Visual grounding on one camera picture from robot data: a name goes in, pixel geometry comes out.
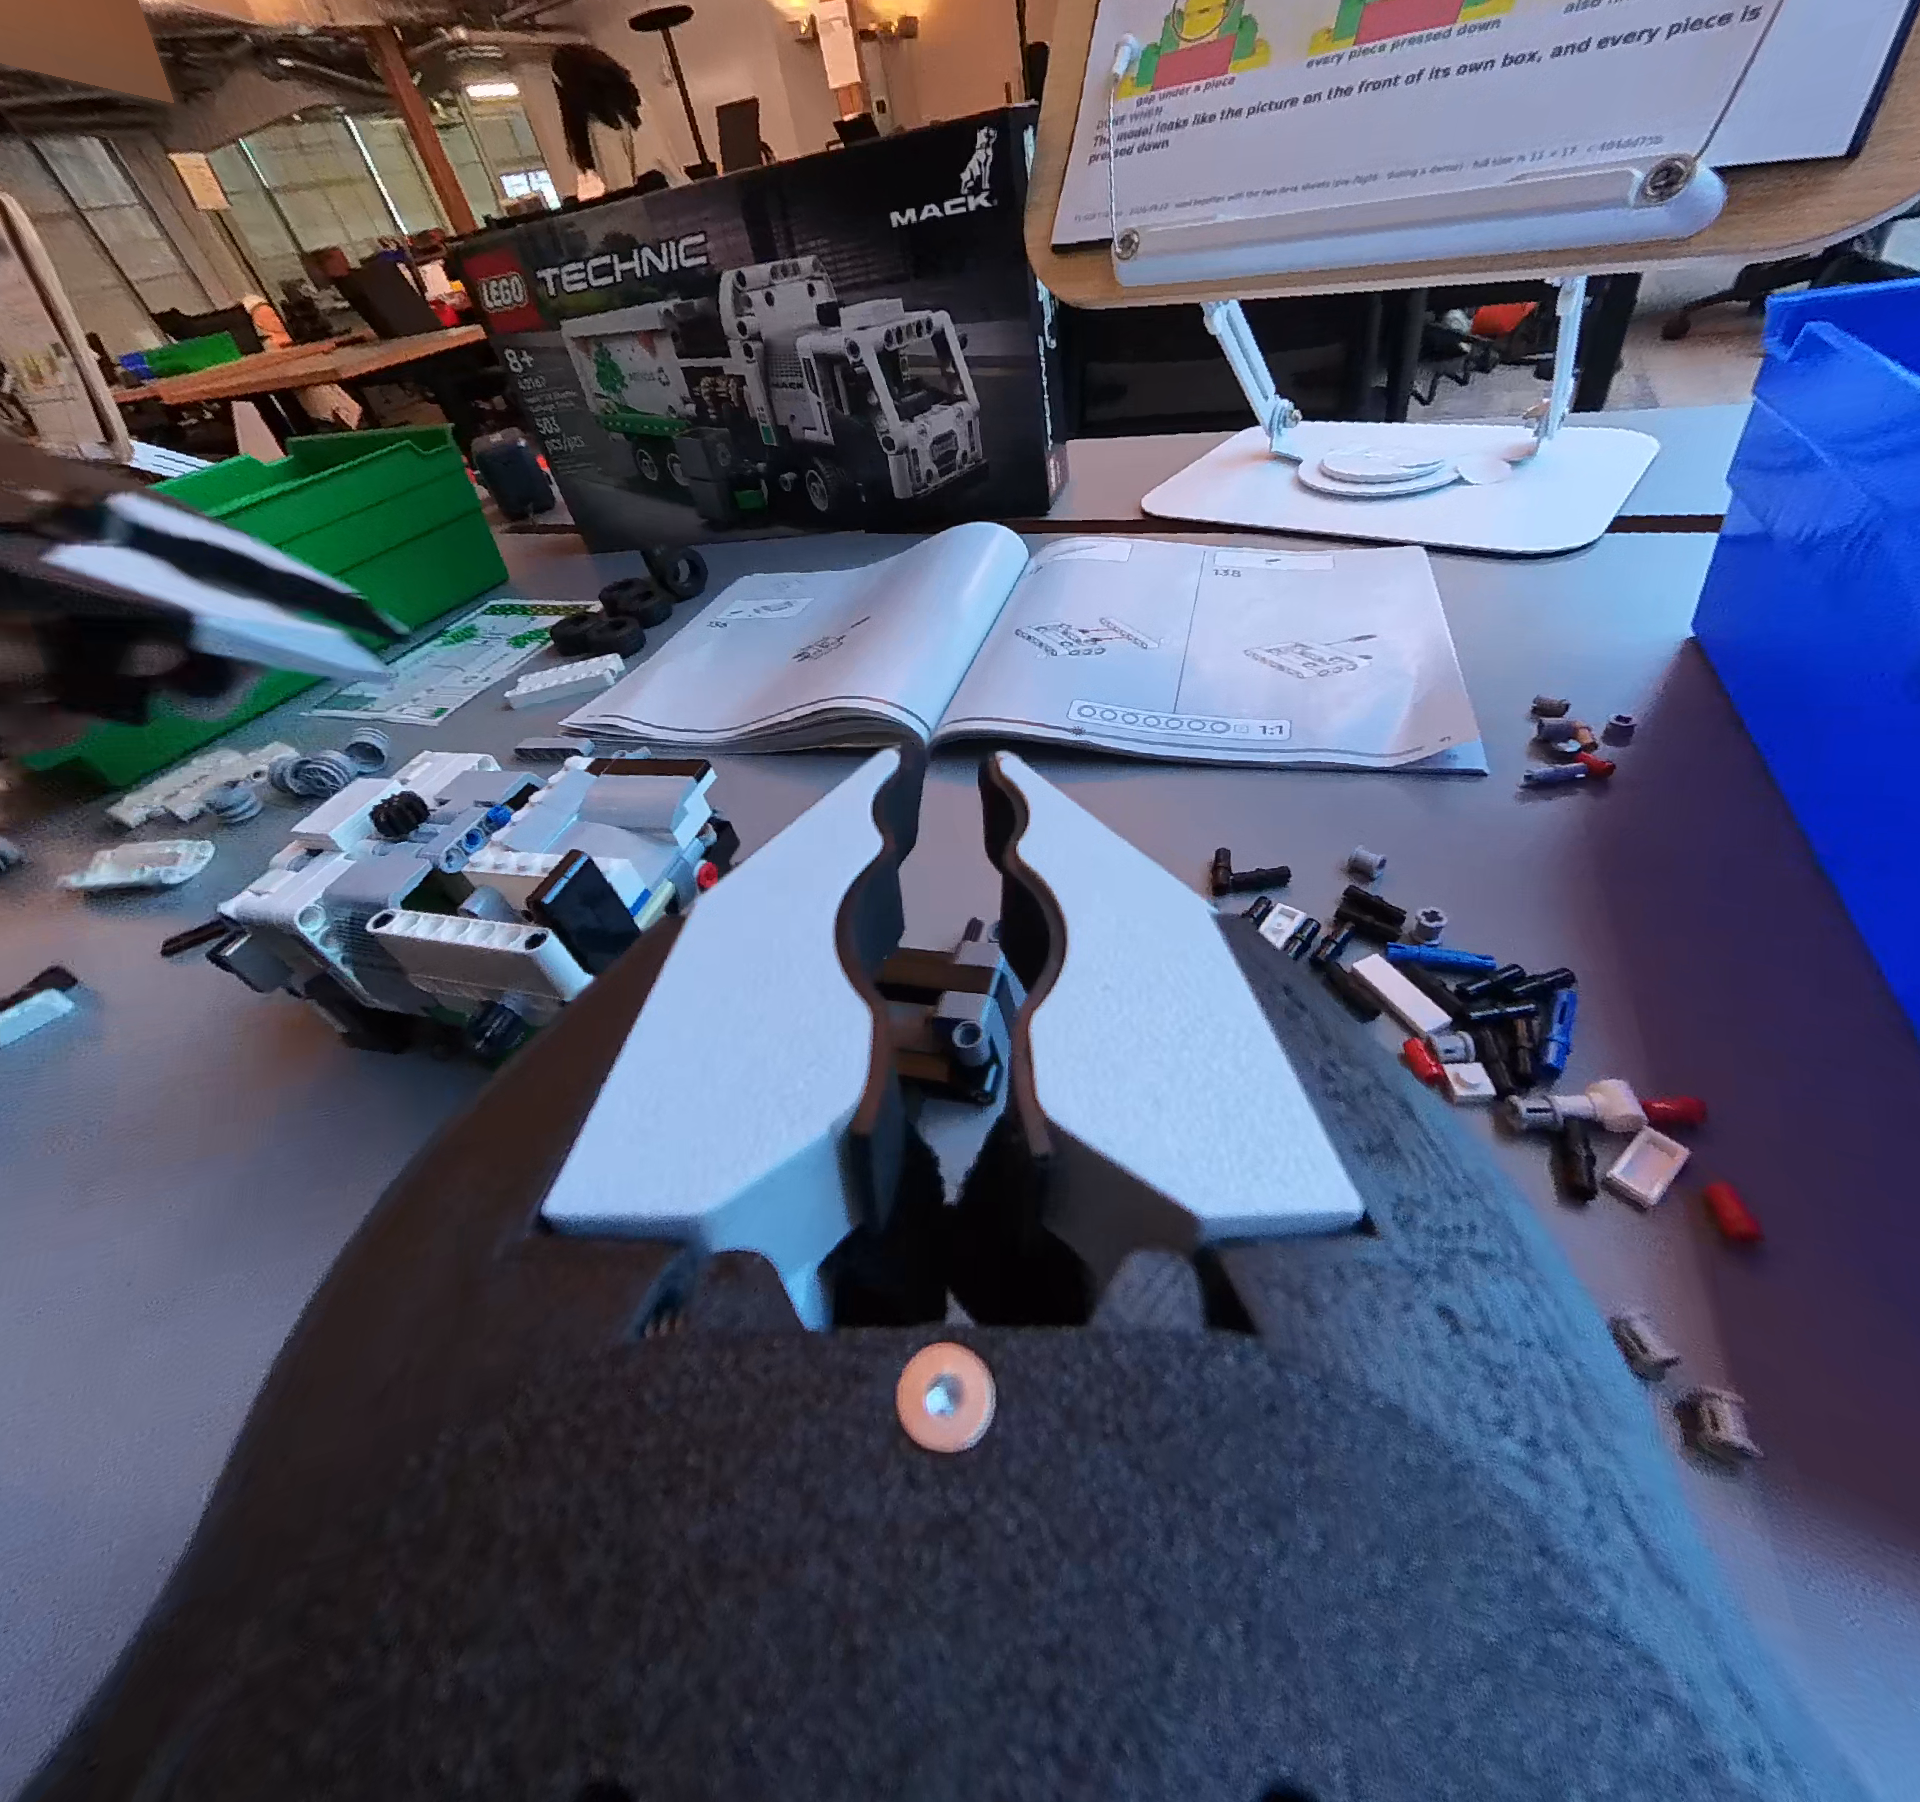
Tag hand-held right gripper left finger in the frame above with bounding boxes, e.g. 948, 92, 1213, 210
541, 745, 950, 1329

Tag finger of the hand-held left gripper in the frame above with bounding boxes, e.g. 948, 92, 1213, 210
0, 441, 301, 589
41, 527, 410, 680

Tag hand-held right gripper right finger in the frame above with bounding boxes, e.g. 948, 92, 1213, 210
959, 752, 1370, 1278

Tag small black grey lego assembly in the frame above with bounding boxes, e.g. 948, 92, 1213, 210
874, 921, 1029, 1101

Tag white lego truck model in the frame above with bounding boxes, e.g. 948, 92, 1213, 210
195, 749, 739, 1069

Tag long white lego beam pieces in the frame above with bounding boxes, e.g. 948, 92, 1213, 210
106, 742, 301, 829

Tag white curved lego panel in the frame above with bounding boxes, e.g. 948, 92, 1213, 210
59, 837, 217, 893

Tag pile of small lego pieces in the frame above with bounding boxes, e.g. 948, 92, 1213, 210
1207, 842, 1766, 1244

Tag white studded lego brick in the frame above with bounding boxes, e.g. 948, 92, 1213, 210
505, 652, 626, 711

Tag cluster of small lego pins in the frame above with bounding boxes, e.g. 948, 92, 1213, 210
1521, 693, 1639, 794

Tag black lego set box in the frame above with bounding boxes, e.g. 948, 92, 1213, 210
450, 105, 1070, 555

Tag green plastic bin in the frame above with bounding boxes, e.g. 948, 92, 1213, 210
23, 423, 510, 794

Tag wooden office table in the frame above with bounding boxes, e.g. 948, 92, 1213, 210
113, 324, 490, 411

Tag green white sticker sheet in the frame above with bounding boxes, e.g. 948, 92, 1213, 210
308, 599, 602, 723

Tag open instruction booklet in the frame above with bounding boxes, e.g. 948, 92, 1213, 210
560, 521, 1489, 779

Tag white book stand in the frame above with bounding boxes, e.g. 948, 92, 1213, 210
1024, 0, 1920, 556

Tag black floor lamp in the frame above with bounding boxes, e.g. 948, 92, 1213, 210
628, 7, 717, 179

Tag blue plastic bin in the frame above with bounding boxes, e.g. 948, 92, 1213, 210
1691, 278, 1920, 1040

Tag black office chair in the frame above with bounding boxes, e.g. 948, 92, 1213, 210
1662, 245, 1920, 343

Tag printed instruction sheet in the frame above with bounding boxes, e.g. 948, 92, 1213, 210
1049, 0, 1920, 254

